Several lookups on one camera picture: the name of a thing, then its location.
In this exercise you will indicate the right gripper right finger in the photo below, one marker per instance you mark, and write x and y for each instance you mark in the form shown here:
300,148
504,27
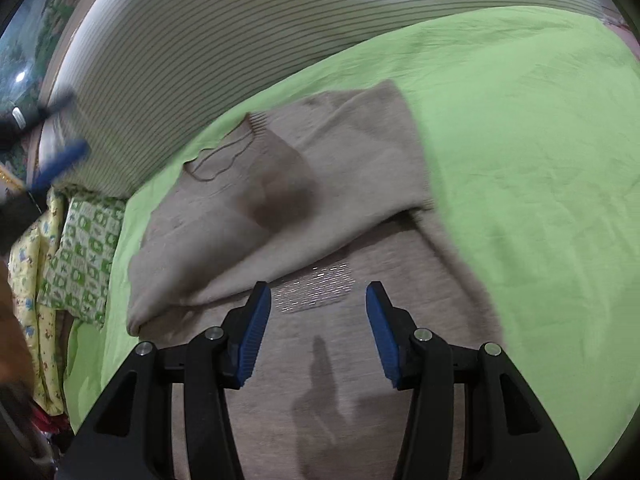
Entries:
507,433

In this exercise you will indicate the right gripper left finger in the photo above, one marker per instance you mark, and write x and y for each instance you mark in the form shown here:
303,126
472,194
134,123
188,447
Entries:
127,434

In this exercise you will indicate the beige knit sweater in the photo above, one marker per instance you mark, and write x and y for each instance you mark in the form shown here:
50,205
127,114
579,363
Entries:
318,198

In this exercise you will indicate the person's left hand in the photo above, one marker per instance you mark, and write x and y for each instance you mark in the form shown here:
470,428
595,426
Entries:
15,359

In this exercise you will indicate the green white checkered pillow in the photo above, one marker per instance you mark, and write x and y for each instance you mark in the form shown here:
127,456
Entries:
77,277

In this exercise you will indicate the yellow floral blanket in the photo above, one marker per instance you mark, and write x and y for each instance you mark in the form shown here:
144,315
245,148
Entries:
28,261

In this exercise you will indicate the gold framed floral painting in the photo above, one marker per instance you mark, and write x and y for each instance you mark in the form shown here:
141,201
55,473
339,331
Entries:
34,43

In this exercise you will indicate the striped grey duvet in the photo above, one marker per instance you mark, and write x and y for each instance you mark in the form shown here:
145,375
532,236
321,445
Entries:
149,75

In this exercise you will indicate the green bed sheet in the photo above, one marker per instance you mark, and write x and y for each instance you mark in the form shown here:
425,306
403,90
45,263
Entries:
529,118

